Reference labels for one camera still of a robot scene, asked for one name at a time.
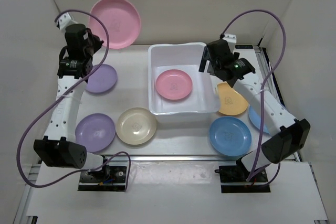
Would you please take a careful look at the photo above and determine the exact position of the pink plate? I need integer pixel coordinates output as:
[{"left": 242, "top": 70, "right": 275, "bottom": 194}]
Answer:
[
  {"left": 88, "top": 0, "right": 141, "bottom": 49},
  {"left": 155, "top": 69, "right": 193, "bottom": 101}
]

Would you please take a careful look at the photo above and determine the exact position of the purple plate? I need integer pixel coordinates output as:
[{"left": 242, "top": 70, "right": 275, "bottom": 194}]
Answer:
[
  {"left": 86, "top": 64, "right": 118, "bottom": 93},
  {"left": 75, "top": 113, "right": 116, "bottom": 153}
]

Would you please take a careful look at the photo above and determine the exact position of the orange plate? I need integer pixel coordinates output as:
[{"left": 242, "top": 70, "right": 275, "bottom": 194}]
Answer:
[{"left": 217, "top": 82, "right": 248, "bottom": 116}]

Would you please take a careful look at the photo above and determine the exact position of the white plastic bin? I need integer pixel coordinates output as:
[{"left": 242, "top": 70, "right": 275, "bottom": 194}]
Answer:
[{"left": 148, "top": 42, "right": 221, "bottom": 123}]

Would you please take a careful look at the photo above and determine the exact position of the light blue plate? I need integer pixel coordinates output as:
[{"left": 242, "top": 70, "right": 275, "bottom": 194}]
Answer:
[{"left": 248, "top": 106, "right": 261, "bottom": 130}]

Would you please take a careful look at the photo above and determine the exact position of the blue plate front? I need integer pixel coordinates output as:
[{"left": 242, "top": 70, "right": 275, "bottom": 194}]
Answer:
[{"left": 208, "top": 116, "right": 252, "bottom": 157}]

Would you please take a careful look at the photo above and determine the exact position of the cream plate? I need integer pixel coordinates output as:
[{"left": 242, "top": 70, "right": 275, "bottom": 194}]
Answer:
[{"left": 116, "top": 108, "right": 157, "bottom": 145}]

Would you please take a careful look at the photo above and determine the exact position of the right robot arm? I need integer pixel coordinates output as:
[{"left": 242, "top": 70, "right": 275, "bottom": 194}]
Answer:
[{"left": 199, "top": 39, "right": 310, "bottom": 182}]

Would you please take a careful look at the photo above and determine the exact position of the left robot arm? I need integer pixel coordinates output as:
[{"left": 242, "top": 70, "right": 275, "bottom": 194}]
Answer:
[{"left": 33, "top": 24, "right": 111, "bottom": 182}]

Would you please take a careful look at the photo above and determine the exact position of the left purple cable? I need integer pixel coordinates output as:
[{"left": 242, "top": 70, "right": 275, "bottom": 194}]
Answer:
[{"left": 16, "top": 9, "right": 131, "bottom": 189}]

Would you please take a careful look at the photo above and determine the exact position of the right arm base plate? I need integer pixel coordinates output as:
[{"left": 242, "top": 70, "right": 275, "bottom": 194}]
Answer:
[{"left": 214, "top": 165, "right": 271, "bottom": 194}]

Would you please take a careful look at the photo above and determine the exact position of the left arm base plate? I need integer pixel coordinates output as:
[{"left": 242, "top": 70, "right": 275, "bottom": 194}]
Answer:
[{"left": 78, "top": 165, "right": 129, "bottom": 192}]

